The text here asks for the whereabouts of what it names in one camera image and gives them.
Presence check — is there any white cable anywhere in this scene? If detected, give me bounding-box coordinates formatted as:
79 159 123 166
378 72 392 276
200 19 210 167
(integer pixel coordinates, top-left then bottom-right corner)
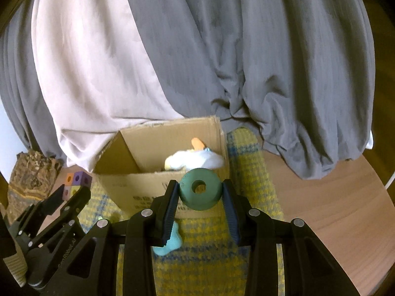
383 160 395 189

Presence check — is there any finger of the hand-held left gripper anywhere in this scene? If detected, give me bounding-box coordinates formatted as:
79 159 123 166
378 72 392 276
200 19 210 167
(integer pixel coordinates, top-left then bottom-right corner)
19 187 67 236
29 186 92 249

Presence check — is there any teal ring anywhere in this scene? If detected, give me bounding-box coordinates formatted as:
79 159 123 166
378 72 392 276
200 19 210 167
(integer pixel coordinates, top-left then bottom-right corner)
179 167 223 212

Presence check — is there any brown cardboard box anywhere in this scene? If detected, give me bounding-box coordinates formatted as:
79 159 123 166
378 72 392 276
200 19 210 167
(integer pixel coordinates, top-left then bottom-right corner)
93 115 230 219

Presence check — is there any pale pink curtain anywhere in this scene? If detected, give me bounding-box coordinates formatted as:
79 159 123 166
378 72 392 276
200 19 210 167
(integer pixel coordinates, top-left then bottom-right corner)
31 0 186 173

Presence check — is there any grey curtain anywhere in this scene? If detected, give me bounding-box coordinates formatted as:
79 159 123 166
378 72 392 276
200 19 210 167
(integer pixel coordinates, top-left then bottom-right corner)
0 4 67 164
122 0 378 181

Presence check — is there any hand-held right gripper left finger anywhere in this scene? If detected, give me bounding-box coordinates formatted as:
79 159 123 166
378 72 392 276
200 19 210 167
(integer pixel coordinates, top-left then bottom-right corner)
66 180 181 296

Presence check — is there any yellow plush duck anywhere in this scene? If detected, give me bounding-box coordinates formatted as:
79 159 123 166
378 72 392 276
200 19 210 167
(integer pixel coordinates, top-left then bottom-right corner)
164 138 207 172

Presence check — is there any yellow blue plaid cloth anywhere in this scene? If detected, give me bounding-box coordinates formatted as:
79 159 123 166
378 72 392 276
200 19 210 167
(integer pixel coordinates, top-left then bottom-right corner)
77 128 284 296

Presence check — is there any brown patterned scarf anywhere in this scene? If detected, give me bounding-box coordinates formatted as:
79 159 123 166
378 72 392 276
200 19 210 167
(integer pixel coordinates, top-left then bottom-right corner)
6 149 64 222

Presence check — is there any colourful cube block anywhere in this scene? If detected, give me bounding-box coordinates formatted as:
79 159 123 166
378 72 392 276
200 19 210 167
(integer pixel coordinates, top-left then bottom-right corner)
63 171 93 201

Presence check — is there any white plush rabbit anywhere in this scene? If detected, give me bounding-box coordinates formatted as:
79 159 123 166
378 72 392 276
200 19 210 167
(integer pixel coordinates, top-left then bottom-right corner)
196 148 225 171

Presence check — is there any teal cloud toy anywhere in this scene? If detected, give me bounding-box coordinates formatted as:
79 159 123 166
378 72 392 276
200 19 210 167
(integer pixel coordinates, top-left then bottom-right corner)
153 222 182 256

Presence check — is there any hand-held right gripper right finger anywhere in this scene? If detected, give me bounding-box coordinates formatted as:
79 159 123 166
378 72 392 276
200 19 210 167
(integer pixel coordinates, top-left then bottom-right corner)
220 179 361 296

